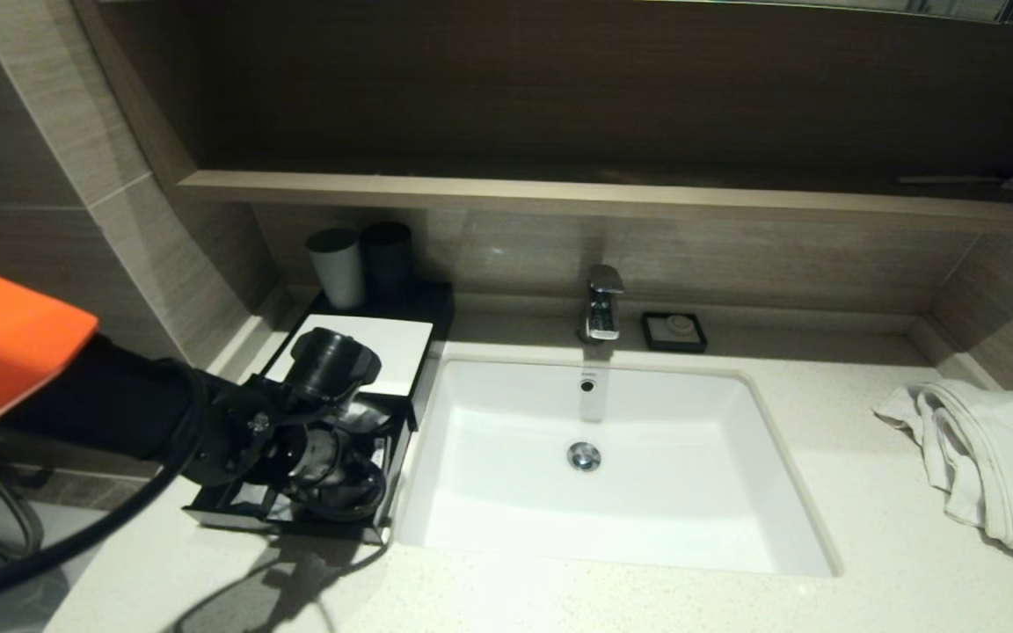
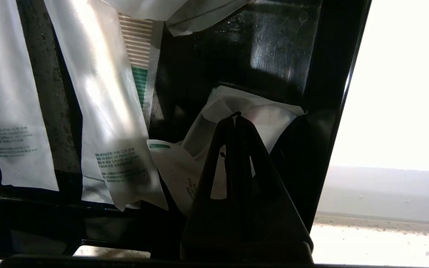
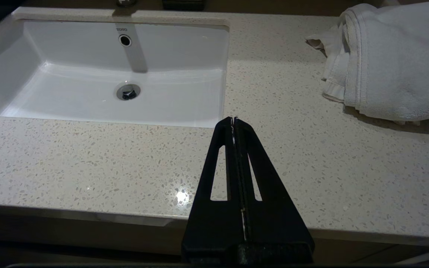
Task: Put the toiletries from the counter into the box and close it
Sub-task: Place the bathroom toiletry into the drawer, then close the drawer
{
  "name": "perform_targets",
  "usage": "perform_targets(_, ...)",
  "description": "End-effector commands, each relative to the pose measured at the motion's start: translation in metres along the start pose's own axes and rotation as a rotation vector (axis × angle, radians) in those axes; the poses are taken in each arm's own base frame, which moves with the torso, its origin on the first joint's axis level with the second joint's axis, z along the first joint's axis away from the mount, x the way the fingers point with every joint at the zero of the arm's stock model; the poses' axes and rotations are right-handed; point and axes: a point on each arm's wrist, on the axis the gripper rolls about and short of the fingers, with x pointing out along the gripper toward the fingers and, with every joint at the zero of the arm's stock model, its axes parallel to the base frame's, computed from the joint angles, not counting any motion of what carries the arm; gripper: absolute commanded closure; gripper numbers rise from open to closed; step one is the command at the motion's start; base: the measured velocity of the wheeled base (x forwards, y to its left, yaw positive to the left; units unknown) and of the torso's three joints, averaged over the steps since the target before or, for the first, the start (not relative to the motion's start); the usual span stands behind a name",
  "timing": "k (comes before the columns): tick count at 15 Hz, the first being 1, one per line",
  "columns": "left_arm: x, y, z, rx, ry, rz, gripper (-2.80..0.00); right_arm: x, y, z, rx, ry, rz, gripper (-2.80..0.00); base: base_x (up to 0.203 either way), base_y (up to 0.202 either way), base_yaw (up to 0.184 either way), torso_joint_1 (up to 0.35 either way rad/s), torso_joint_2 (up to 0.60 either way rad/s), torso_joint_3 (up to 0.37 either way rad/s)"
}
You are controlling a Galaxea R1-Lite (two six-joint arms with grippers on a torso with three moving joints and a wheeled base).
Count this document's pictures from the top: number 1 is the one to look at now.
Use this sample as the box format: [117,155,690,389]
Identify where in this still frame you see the black glossy drawer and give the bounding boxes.
[183,391,416,544]

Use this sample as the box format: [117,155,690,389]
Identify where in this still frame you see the chrome faucet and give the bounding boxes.
[578,264,625,345]

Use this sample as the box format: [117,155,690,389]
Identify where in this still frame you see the white rectangular sink basin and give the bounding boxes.
[395,355,842,579]

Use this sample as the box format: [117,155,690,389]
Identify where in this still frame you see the grey cup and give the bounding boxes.
[306,228,368,311]

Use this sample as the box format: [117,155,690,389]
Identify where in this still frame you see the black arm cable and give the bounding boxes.
[0,369,208,612]

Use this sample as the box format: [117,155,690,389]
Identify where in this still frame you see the black square soap dish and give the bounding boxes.
[640,311,709,355]

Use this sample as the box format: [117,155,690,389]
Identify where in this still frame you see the wooden wall shelf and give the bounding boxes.
[177,170,1013,232]

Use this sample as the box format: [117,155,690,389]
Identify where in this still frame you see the white crumpled towel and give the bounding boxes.
[871,378,1013,563]

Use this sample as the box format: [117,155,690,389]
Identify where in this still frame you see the black cup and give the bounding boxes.
[360,221,415,302]

